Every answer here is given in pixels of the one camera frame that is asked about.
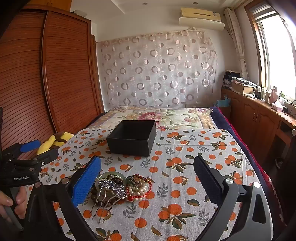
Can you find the silver hair comb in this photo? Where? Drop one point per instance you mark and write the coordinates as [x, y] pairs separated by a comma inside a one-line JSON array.
[[111, 185]]

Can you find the blue tissue pack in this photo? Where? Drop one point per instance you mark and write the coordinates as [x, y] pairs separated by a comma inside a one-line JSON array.
[[223, 102]]

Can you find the orange fruit printed cloth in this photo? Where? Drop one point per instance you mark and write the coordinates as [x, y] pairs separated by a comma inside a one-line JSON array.
[[185, 162]]

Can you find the dark blue blanket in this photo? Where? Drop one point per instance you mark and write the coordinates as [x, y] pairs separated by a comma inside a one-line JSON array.
[[226, 122]]

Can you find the stack of folded clothes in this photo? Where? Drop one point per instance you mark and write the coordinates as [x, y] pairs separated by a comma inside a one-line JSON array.
[[229, 78]]

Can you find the wooden slatted wardrobe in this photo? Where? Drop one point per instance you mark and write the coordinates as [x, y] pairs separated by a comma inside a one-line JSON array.
[[69, 69]]

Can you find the pink figurine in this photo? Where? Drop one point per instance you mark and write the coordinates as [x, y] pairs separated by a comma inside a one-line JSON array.
[[274, 96]]

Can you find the wooden cabinet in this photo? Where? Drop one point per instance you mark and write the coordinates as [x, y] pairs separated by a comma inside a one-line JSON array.
[[254, 120]]

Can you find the window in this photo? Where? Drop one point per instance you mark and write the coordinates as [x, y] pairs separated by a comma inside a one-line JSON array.
[[277, 58]]

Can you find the pink tissue box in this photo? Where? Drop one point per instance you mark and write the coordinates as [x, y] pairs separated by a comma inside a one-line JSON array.
[[277, 107]]

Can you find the wall air conditioner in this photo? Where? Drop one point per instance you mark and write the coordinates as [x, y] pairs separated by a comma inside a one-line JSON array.
[[201, 20]]

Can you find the black cardboard box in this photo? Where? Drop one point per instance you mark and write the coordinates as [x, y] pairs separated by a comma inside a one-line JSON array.
[[129, 146]]

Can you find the circle patterned wall curtain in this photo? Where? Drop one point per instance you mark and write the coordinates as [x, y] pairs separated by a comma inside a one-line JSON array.
[[150, 69]]

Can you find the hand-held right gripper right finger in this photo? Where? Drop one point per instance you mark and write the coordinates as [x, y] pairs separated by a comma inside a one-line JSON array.
[[205, 180]]

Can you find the person's left hand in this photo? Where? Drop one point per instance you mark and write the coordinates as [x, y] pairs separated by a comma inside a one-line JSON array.
[[20, 201]]

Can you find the yellow striped plush pillow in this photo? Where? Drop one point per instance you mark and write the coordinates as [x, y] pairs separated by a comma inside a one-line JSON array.
[[46, 144]]

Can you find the jade bangle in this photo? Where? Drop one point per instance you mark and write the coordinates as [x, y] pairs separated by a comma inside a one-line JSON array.
[[98, 183]]

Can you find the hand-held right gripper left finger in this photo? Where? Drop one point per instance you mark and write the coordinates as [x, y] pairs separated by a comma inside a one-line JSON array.
[[86, 183]]

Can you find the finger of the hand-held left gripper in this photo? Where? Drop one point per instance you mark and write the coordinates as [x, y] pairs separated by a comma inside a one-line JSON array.
[[47, 155], [30, 145]]

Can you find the patterned window curtain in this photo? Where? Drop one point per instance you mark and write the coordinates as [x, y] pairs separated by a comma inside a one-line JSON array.
[[238, 46]]

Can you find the floral bedsheet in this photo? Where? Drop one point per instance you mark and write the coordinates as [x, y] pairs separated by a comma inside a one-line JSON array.
[[173, 118]]

